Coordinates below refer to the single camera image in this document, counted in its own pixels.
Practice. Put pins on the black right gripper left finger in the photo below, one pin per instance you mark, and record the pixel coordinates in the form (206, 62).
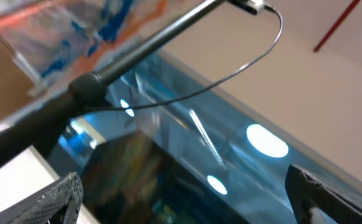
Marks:
(59, 202)

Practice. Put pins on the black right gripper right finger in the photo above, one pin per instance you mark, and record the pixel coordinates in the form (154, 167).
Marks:
(312, 196)

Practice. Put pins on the colourful painted sheet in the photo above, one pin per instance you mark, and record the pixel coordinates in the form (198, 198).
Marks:
(55, 39)

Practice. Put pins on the red ceiling pipe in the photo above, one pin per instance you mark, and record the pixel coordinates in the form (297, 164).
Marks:
(336, 25)

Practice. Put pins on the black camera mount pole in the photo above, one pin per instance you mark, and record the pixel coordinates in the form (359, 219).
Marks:
(89, 87)

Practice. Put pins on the overhead camera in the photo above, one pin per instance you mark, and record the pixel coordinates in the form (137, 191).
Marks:
(253, 7)

